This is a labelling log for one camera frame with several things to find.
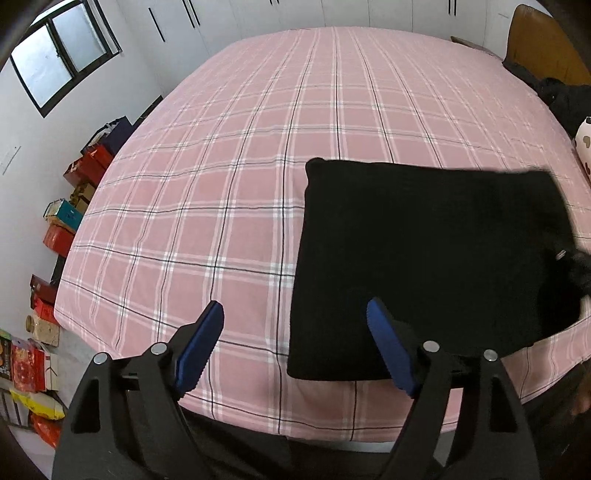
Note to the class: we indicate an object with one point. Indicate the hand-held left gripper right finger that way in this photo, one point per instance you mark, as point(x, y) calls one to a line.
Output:
point(392, 355)

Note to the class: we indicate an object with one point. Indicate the white wardrobe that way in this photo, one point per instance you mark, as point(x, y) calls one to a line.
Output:
point(231, 18)

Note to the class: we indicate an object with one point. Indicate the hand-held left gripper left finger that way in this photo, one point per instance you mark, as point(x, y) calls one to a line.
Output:
point(198, 350)

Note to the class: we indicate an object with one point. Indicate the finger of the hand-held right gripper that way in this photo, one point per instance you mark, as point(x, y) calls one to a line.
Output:
point(575, 272)

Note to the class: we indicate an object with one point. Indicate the white spotted pillow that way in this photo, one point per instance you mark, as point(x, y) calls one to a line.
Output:
point(585, 143)

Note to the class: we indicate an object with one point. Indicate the black framed window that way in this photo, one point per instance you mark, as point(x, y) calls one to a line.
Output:
point(46, 60)

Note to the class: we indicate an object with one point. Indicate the pink plaid bed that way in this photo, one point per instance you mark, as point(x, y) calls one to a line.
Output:
point(207, 184)

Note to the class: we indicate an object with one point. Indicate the black pants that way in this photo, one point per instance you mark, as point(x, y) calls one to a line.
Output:
point(415, 254)

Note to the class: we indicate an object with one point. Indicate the black jacket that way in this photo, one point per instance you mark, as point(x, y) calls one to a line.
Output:
point(563, 101)

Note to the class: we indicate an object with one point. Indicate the wooden headboard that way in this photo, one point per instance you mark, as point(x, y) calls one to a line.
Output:
point(535, 41)

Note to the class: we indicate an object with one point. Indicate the navy paper bag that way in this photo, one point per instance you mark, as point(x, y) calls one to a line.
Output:
point(115, 134)

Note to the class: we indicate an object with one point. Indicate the row of gift boxes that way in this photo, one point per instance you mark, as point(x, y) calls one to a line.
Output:
point(87, 166)

